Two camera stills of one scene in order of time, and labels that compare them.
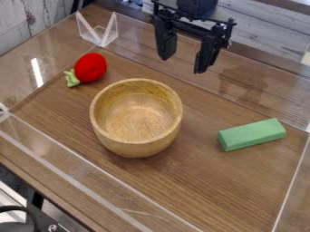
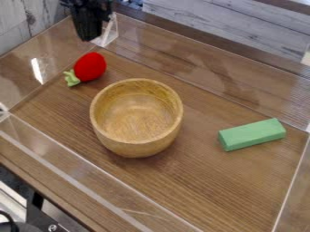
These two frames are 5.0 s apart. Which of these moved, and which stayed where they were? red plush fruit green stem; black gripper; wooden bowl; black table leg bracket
Moved: black gripper
Stayed: red plush fruit green stem; black table leg bracket; wooden bowl
